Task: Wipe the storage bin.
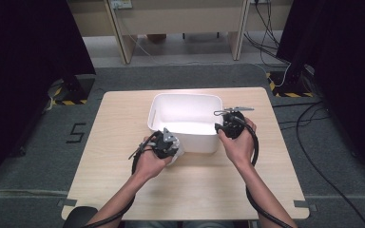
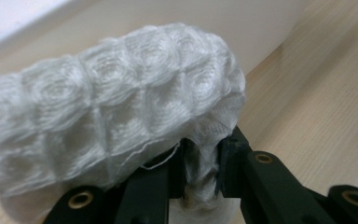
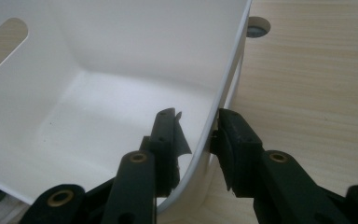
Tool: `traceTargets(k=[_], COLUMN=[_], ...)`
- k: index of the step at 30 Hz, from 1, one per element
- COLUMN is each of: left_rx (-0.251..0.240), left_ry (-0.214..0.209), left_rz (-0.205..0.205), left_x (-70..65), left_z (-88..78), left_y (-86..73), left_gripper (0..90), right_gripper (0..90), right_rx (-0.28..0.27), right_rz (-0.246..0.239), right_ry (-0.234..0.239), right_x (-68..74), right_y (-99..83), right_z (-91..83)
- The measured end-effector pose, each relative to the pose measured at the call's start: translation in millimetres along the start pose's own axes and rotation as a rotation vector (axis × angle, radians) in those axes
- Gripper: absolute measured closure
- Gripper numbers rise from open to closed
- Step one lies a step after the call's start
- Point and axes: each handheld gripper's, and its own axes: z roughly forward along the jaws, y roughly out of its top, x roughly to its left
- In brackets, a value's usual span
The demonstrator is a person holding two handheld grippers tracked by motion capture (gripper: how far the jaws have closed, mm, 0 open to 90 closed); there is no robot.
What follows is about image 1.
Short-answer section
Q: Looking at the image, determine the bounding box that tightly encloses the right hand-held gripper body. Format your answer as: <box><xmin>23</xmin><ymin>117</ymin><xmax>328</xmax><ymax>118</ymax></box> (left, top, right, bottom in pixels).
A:
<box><xmin>213</xmin><ymin>106</ymin><xmax>255</xmax><ymax>140</ymax></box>

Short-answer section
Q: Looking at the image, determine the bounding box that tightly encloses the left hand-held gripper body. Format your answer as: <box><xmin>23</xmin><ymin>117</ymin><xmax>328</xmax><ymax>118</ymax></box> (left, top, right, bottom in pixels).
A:
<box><xmin>151</xmin><ymin>127</ymin><xmax>180</xmax><ymax>160</ymax></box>

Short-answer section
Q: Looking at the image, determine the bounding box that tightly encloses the white textured cloth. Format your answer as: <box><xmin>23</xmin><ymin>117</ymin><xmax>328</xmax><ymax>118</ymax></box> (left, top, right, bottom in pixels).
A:
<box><xmin>167</xmin><ymin>136</ymin><xmax>184</xmax><ymax>166</ymax></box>

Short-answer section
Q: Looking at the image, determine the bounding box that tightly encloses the white plastic storage bin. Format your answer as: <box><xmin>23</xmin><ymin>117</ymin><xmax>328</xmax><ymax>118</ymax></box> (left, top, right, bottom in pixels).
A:
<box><xmin>147</xmin><ymin>92</ymin><xmax>224</xmax><ymax>155</ymax></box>

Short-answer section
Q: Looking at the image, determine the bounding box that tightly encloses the person's left hand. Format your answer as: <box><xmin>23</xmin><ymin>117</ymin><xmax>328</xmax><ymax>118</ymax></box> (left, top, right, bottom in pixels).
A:
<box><xmin>133</xmin><ymin>136</ymin><xmax>174</xmax><ymax>181</ymax></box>

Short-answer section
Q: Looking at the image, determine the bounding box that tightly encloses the person's right hand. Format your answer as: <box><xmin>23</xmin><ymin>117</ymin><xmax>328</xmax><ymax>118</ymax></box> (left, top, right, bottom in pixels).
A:
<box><xmin>218</xmin><ymin>117</ymin><xmax>258</xmax><ymax>169</ymax></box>

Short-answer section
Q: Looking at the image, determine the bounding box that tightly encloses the black stand base striped tape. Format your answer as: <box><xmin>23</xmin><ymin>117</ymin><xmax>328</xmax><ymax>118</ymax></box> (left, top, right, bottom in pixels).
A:
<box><xmin>48</xmin><ymin>74</ymin><xmax>96</xmax><ymax>106</ymax></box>
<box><xmin>265</xmin><ymin>65</ymin><xmax>315</xmax><ymax>99</ymax></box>

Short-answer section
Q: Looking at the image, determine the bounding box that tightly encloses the grey tape strip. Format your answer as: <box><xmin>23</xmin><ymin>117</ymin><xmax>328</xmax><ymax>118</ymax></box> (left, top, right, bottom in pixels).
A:
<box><xmin>293</xmin><ymin>199</ymin><xmax>317</xmax><ymax>213</ymax></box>
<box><xmin>56</xmin><ymin>199</ymin><xmax>78</xmax><ymax>207</ymax></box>

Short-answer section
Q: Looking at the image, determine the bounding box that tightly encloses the brown object under desk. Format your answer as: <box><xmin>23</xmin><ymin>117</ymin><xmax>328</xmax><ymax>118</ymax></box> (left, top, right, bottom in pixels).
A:
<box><xmin>145</xmin><ymin>33</ymin><xmax>167</xmax><ymax>44</ymax></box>

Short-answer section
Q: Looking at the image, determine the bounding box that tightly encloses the beige wooden desk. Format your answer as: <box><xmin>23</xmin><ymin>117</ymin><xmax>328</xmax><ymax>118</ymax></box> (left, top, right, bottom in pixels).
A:
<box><xmin>67</xmin><ymin>0</ymin><xmax>294</xmax><ymax>66</ymax></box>

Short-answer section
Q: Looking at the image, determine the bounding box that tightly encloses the black curtain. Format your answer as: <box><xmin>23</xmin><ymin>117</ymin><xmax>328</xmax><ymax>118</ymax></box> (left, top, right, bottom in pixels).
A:
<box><xmin>0</xmin><ymin>0</ymin><xmax>97</xmax><ymax>191</ymax></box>
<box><xmin>277</xmin><ymin>0</ymin><xmax>365</xmax><ymax>184</ymax></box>

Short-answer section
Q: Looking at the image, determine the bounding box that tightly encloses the right hand-held gripper black cable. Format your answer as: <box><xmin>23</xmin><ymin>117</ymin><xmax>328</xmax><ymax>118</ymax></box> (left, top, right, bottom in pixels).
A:
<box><xmin>234</xmin><ymin>115</ymin><xmax>294</xmax><ymax>228</ymax></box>

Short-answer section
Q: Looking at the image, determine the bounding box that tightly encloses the hand-held gripper black cable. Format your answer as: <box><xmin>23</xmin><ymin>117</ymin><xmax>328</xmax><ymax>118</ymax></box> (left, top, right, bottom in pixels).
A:
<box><xmin>82</xmin><ymin>131</ymin><xmax>164</xmax><ymax>228</ymax></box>
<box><xmin>234</xmin><ymin>115</ymin><xmax>294</xmax><ymax>228</ymax></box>

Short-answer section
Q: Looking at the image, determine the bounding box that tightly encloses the left hand-held gripper black cable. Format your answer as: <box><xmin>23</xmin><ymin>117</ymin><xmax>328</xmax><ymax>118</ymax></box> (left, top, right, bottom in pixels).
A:
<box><xmin>82</xmin><ymin>131</ymin><xmax>164</xmax><ymax>228</ymax></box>

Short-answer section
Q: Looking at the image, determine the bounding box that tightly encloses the black floor cable bundle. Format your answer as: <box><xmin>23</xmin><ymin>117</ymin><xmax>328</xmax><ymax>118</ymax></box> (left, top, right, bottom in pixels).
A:
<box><xmin>272</xmin><ymin>101</ymin><xmax>331</xmax><ymax>131</ymax></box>

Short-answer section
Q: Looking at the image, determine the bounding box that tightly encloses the long black floor cable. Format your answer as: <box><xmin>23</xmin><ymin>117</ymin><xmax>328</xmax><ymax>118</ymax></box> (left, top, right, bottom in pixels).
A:
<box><xmin>296</xmin><ymin>101</ymin><xmax>365</xmax><ymax>228</ymax></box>

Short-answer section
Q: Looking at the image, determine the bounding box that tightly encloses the short white cable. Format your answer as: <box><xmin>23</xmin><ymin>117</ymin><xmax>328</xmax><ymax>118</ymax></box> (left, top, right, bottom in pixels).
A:
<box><xmin>279</xmin><ymin>62</ymin><xmax>292</xmax><ymax>88</ymax></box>

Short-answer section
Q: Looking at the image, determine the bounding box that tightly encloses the black hanging cable bundle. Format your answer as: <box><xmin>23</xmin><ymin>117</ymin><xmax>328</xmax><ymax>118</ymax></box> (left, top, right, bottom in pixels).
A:
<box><xmin>243</xmin><ymin>0</ymin><xmax>291</xmax><ymax>67</ymax></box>

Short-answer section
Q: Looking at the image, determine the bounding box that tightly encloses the white wall socket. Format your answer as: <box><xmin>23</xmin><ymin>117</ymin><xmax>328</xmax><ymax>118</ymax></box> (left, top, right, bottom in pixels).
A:
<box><xmin>109</xmin><ymin>0</ymin><xmax>133</xmax><ymax>10</ymax></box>

